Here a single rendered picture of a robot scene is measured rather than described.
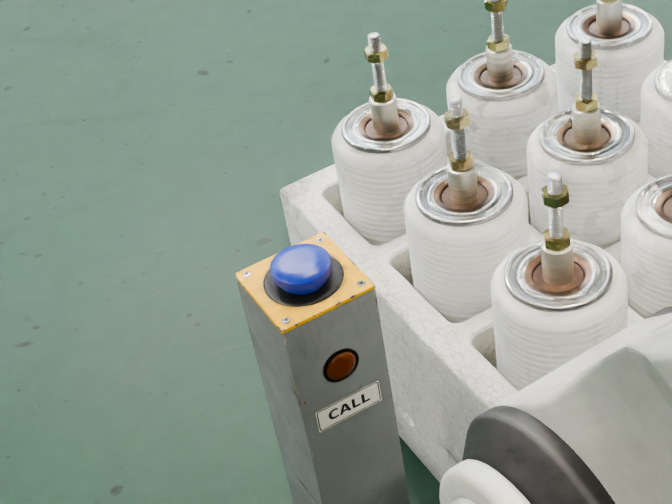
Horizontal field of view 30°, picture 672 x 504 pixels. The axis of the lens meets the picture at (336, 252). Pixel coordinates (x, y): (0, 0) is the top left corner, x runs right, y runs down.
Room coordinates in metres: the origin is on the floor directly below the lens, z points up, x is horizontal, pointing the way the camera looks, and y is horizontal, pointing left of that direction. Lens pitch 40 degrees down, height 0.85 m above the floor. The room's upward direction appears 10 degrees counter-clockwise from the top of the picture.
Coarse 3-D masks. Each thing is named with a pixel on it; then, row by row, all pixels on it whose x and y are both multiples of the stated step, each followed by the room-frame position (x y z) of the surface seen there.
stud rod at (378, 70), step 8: (376, 32) 0.87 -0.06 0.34; (368, 40) 0.87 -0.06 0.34; (376, 40) 0.87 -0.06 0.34; (376, 48) 0.87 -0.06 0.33; (376, 64) 0.87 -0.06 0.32; (376, 72) 0.87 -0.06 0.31; (384, 72) 0.87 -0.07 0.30; (376, 80) 0.87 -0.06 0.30; (384, 80) 0.87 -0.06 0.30; (376, 88) 0.87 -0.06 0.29; (384, 88) 0.87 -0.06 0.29
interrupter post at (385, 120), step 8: (376, 104) 0.86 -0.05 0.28; (384, 104) 0.86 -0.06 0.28; (392, 104) 0.86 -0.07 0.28; (376, 112) 0.86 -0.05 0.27; (384, 112) 0.86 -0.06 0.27; (392, 112) 0.86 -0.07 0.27; (376, 120) 0.86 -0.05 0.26; (384, 120) 0.86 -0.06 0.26; (392, 120) 0.86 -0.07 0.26; (376, 128) 0.86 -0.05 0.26; (384, 128) 0.86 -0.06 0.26; (392, 128) 0.86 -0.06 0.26
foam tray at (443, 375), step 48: (288, 192) 0.90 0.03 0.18; (336, 192) 0.90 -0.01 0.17; (528, 192) 0.84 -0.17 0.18; (336, 240) 0.82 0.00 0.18; (384, 288) 0.75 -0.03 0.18; (384, 336) 0.75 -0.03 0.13; (432, 336) 0.69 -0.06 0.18; (480, 336) 0.68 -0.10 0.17; (432, 384) 0.68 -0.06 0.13; (480, 384) 0.63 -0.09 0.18; (432, 432) 0.69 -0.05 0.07
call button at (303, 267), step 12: (288, 252) 0.63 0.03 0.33; (300, 252) 0.63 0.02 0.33; (312, 252) 0.63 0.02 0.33; (324, 252) 0.63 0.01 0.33; (276, 264) 0.62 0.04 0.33; (288, 264) 0.62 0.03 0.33; (300, 264) 0.62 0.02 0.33; (312, 264) 0.62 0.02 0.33; (324, 264) 0.62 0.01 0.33; (276, 276) 0.61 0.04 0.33; (288, 276) 0.61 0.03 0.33; (300, 276) 0.61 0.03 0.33; (312, 276) 0.61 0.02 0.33; (324, 276) 0.61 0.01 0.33; (288, 288) 0.61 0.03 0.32; (300, 288) 0.60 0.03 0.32; (312, 288) 0.60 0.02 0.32
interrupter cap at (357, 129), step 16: (352, 112) 0.89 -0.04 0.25; (368, 112) 0.89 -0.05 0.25; (400, 112) 0.88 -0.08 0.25; (416, 112) 0.88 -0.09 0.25; (352, 128) 0.87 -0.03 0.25; (368, 128) 0.87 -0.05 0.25; (400, 128) 0.86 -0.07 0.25; (416, 128) 0.86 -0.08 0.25; (352, 144) 0.85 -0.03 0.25; (368, 144) 0.85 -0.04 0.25; (384, 144) 0.84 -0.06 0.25; (400, 144) 0.84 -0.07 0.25
